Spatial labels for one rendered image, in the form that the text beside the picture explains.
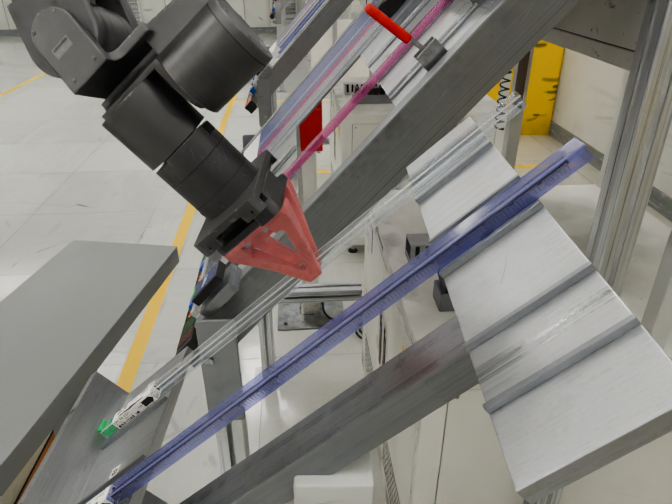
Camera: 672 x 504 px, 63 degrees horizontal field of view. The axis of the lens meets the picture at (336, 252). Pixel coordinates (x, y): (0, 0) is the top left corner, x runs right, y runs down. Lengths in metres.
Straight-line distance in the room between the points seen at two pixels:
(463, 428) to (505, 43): 0.57
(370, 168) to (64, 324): 0.62
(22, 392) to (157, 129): 0.60
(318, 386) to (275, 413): 0.16
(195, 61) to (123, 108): 0.06
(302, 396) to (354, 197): 1.10
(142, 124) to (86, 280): 0.78
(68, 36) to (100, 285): 0.76
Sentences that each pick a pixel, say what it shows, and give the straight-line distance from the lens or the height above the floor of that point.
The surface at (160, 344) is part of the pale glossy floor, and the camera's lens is 1.97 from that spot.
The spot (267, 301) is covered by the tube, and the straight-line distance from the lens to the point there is 0.49.
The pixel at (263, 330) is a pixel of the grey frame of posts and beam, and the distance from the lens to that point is 1.63.
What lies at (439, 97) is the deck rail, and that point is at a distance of 0.65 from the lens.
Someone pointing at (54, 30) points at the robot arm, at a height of 1.11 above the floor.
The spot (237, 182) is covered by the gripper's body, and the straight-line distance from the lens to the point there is 0.43.
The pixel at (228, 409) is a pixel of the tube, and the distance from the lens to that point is 0.41.
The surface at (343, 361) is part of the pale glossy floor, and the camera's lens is 1.81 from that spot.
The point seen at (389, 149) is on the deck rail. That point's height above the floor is 0.96.
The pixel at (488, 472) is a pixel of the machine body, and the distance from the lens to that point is 1.02.
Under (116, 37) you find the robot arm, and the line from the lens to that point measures 0.46.
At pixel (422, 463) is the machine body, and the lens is 0.97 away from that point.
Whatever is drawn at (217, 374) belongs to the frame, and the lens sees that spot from 0.75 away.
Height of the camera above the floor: 1.16
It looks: 29 degrees down
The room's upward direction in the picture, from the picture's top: straight up
